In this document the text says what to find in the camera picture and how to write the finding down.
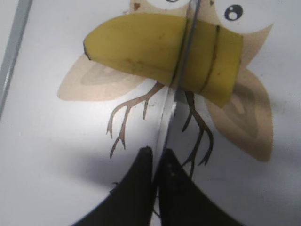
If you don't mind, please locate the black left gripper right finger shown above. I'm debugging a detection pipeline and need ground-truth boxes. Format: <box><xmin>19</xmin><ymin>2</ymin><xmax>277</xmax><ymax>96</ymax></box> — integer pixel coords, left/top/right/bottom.
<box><xmin>158</xmin><ymin>149</ymin><xmax>238</xmax><ymax>226</ymax></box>

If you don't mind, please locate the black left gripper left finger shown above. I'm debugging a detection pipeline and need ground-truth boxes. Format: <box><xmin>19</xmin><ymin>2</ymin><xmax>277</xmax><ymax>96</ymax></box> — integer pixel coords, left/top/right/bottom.
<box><xmin>75</xmin><ymin>146</ymin><xmax>153</xmax><ymax>226</ymax></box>

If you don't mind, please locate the white-handled cleaver knife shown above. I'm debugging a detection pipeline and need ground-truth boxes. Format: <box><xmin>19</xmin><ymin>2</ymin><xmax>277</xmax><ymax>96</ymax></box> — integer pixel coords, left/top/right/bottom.
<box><xmin>150</xmin><ymin>0</ymin><xmax>203</xmax><ymax>212</ymax></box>

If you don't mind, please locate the end banana slice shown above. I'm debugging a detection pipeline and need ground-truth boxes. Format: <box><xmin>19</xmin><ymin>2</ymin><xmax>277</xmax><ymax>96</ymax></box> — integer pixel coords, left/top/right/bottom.
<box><xmin>201</xmin><ymin>27</ymin><xmax>243</xmax><ymax>108</ymax></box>

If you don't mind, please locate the middle banana slice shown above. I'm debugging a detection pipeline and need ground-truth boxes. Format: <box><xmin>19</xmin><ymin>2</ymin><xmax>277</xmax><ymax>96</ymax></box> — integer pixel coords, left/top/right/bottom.
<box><xmin>181</xmin><ymin>20</ymin><xmax>217</xmax><ymax>93</ymax></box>

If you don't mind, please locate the white deer cutting board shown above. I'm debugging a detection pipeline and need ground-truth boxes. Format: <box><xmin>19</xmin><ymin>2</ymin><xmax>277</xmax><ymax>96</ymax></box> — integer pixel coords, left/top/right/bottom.
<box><xmin>0</xmin><ymin>0</ymin><xmax>301</xmax><ymax>226</ymax></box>

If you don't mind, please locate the large yellow banana piece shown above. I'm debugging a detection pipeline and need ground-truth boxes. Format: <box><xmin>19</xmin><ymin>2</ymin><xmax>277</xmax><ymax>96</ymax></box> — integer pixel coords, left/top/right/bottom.
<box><xmin>83</xmin><ymin>13</ymin><xmax>186</xmax><ymax>86</ymax></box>

